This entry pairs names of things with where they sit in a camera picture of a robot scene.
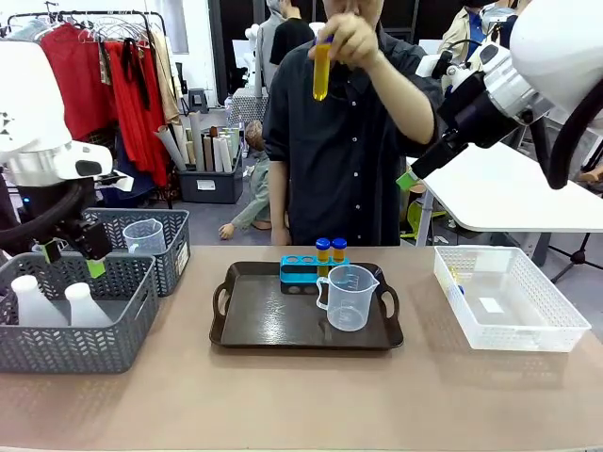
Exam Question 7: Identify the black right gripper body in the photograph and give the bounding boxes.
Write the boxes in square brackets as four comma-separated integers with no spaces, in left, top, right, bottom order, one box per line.
[437,70,520,149]

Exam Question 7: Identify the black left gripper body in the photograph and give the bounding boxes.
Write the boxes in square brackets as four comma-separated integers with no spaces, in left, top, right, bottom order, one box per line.
[55,218,114,261]

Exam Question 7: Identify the yellow liquid test tube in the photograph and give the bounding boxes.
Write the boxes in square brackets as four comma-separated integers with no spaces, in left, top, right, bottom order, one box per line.
[447,265,468,297]
[331,236,349,267]
[311,32,336,103]
[315,236,333,280]

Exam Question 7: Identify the clear plastic measuring beaker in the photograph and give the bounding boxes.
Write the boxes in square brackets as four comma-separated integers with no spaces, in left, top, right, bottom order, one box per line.
[315,264,381,332]
[122,218,168,256]

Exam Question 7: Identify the person's right forearm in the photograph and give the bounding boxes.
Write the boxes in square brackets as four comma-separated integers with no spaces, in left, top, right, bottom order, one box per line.
[269,159,292,247]

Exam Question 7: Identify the person's left forearm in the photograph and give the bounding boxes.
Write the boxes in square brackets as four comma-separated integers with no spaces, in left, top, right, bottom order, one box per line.
[375,50,438,146]

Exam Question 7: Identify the person's left hand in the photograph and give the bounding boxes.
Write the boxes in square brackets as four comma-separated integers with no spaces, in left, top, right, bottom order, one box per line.
[307,10,383,73]

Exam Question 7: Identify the white plastic flask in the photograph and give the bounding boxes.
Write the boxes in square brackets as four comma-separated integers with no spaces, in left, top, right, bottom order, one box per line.
[63,282,115,329]
[9,274,70,329]

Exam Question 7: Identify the green chair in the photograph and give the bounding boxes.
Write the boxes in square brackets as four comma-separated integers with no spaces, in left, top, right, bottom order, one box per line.
[406,199,448,247]

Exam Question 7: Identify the white table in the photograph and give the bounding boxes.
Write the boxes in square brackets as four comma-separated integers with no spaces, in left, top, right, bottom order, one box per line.
[405,139,603,234]

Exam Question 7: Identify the beige coat mannequin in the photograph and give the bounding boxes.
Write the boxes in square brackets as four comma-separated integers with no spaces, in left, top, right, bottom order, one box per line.
[441,3,487,63]

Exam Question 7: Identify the small gray woven basket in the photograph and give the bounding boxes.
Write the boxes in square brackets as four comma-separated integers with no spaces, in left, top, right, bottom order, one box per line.
[81,207,191,299]

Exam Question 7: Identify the large gray woven basket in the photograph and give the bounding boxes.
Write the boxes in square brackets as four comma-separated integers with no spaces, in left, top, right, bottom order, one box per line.
[0,251,161,376]

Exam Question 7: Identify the person in dark shirt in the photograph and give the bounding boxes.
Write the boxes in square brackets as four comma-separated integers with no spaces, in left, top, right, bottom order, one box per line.
[261,0,448,248]

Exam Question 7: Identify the gray cone paper roll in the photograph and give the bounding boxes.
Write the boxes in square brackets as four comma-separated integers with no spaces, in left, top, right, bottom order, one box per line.
[155,125,188,171]

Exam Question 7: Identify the red dress on hanger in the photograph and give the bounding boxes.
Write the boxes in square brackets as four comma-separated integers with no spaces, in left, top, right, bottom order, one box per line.
[103,40,171,188]

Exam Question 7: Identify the gray storage crate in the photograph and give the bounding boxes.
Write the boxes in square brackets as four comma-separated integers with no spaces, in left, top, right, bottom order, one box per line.
[177,140,245,204]

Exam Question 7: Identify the tall gray paper roll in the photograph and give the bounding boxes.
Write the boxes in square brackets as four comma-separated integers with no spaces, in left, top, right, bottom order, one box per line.
[188,110,206,172]

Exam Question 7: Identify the brown paper roll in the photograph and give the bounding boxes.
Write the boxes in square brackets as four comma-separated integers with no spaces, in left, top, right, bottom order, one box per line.
[202,133,216,172]

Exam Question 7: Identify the red shirt on hanger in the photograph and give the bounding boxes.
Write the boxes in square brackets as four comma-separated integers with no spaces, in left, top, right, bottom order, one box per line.
[40,22,118,143]

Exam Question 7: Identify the black stand legs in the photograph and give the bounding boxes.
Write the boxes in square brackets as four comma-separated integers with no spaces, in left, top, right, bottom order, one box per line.
[549,232,595,284]

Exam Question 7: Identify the child mannequin green shirt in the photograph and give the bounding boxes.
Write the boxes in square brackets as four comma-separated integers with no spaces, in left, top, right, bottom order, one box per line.
[218,119,273,239]

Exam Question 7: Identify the black hanging scarf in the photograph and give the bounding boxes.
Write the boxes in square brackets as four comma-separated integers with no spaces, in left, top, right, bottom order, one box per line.
[121,36,153,110]

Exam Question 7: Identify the bystander in black t-shirt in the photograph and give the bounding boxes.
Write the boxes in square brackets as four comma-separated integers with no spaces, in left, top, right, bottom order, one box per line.
[269,0,317,80]

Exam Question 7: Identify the black step stool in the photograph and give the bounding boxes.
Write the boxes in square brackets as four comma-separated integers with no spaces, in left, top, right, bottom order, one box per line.
[188,87,210,114]

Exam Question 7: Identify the dark brown serving tray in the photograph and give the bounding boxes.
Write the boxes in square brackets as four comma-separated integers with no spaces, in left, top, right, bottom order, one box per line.
[209,260,405,350]

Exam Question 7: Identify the blue test tube rack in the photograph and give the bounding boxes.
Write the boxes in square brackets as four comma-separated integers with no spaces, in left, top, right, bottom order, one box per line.
[279,254,352,287]

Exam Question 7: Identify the beige hanging garment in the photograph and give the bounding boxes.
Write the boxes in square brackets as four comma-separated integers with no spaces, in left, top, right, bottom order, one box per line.
[149,28,183,124]

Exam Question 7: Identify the black metal clothes rack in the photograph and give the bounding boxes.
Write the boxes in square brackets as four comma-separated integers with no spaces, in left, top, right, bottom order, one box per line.
[6,9,173,208]

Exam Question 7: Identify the patterned cloth covered table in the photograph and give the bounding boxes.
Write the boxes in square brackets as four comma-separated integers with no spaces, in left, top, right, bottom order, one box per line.
[227,87,270,125]

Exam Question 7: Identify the gray hoodie mannequin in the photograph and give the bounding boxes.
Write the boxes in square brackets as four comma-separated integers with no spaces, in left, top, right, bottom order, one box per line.
[255,0,285,91]

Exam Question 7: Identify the white perforated plastic basket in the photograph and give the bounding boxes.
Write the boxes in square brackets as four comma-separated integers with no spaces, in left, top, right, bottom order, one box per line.
[432,245,594,353]

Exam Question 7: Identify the white mannequin torso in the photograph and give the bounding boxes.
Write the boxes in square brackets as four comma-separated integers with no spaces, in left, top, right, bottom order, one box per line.
[243,25,261,91]

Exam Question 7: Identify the pale fuzzy jacket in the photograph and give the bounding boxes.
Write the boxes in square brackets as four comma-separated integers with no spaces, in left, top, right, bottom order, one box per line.
[7,18,51,44]

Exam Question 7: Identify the black left arm hose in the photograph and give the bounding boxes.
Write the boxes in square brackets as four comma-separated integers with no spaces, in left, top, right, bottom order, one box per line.
[0,180,98,258]

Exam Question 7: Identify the black arm hose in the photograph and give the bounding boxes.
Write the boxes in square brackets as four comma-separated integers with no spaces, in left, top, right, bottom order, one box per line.
[0,180,98,258]
[530,87,603,191]

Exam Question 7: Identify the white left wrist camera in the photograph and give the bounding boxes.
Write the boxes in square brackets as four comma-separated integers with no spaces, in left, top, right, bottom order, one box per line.
[93,169,133,193]

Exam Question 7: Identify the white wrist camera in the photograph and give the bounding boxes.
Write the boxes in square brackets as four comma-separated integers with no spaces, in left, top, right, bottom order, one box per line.
[416,50,456,82]
[93,169,133,193]

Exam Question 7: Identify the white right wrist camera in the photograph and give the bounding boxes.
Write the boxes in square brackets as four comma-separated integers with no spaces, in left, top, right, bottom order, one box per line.
[416,50,456,82]

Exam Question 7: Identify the thin black camera cable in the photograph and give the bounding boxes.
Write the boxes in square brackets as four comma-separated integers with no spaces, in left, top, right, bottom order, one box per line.
[442,38,487,65]

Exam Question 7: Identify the black right arm hose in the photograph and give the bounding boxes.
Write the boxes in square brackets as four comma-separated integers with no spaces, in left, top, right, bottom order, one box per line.
[530,87,603,191]

